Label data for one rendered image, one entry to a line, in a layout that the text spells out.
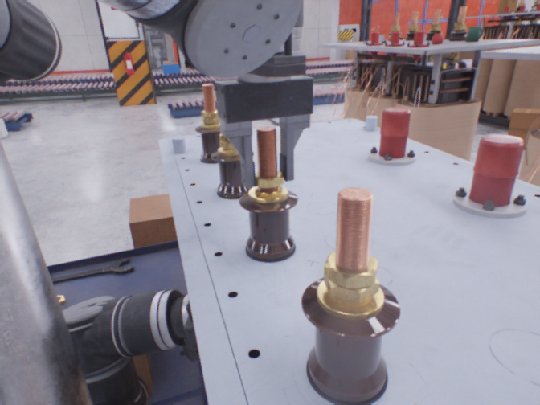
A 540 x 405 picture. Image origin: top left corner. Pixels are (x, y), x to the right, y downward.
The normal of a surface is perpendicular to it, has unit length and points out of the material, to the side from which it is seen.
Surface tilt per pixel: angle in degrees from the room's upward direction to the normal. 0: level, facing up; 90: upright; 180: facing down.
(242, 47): 130
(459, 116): 90
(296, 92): 90
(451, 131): 90
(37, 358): 70
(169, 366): 0
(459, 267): 0
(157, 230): 90
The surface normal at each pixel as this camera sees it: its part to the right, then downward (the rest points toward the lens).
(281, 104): 0.36, 0.36
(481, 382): -0.04, -0.91
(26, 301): 0.75, -0.11
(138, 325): -0.18, -0.21
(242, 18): 0.53, 0.81
